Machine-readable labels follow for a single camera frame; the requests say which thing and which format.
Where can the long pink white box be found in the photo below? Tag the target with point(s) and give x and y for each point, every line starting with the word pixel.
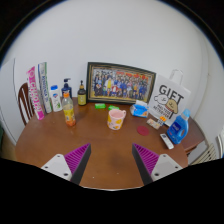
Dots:
pixel 35 95

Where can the blue detergent bottle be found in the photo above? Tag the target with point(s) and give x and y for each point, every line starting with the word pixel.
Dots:
pixel 177 130

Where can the orange drink bottle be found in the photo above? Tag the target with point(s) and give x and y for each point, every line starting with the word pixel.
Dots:
pixel 69 111

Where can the puzzle cube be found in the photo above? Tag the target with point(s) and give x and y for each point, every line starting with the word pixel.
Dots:
pixel 162 120

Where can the small green pack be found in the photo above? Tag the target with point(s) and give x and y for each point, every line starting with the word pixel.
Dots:
pixel 100 106
pixel 113 107

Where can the white remote control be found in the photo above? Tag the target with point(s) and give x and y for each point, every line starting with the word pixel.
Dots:
pixel 166 141

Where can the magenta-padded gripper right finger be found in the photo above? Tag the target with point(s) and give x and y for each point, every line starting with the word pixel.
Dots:
pixel 165 165

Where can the framed group photo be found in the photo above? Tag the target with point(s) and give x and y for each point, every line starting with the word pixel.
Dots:
pixel 120 83

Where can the dark blue pump bottle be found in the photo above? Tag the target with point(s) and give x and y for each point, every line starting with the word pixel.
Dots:
pixel 66 87

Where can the brown wooden chair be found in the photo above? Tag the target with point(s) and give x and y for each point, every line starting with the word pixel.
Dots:
pixel 24 106

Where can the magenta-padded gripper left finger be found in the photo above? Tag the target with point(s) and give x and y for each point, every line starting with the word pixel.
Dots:
pixel 58 165

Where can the beige snack packet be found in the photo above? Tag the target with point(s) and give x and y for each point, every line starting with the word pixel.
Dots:
pixel 153 123

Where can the blue tissue pack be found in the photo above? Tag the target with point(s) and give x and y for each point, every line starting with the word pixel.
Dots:
pixel 139 110

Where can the white printed gift bag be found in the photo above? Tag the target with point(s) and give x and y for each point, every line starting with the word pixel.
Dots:
pixel 168 100

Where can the white bottle with blue cap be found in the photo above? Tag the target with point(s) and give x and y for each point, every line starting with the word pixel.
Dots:
pixel 55 100

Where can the dark pump bottle yellow label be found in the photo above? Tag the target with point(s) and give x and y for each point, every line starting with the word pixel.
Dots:
pixel 82 96

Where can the pink printed mug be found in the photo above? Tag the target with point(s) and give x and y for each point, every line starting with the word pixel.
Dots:
pixel 115 120

